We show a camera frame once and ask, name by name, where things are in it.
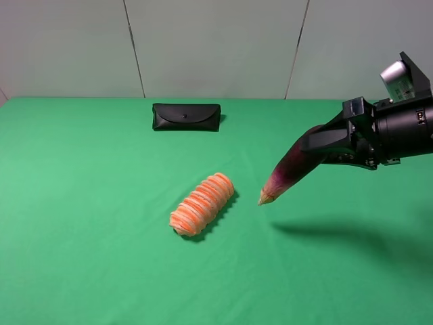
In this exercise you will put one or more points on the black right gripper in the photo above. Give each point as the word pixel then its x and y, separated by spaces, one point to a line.
pixel 357 122

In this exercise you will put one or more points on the purple eggplant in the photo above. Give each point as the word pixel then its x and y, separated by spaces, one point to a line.
pixel 294 166

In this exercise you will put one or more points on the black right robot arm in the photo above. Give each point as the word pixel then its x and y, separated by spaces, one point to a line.
pixel 405 128

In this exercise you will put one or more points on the orange sliced bread loaf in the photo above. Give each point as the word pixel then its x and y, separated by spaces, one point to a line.
pixel 202 205

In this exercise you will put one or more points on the black glasses case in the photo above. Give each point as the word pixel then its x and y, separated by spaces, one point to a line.
pixel 186 117

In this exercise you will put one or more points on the green table cloth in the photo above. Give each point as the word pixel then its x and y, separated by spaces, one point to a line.
pixel 87 188

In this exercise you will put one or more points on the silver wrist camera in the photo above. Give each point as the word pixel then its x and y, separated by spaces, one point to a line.
pixel 405 81

